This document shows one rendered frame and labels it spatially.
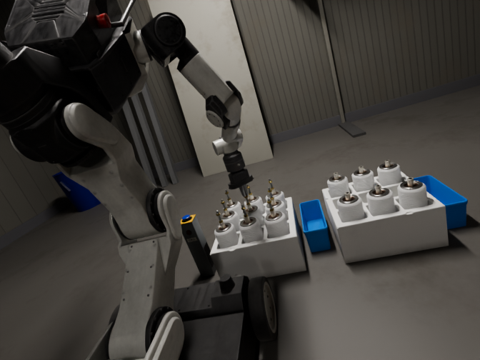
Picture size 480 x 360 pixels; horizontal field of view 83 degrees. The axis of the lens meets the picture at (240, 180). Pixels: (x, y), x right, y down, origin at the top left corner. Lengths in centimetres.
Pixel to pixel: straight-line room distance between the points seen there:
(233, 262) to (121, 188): 65
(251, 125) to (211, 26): 108
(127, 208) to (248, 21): 298
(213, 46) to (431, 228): 257
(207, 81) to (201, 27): 232
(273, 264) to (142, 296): 61
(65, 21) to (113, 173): 36
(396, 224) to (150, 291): 91
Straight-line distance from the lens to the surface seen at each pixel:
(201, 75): 92
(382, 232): 122
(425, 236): 128
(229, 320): 94
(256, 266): 125
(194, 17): 327
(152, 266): 84
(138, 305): 83
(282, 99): 349
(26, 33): 85
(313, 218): 158
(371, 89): 366
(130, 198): 81
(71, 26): 80
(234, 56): 306
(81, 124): 68
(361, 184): 140
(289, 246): 118
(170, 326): 79
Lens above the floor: 80
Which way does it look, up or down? 18 degrees down
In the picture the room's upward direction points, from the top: 19 degrees counter-clockwise
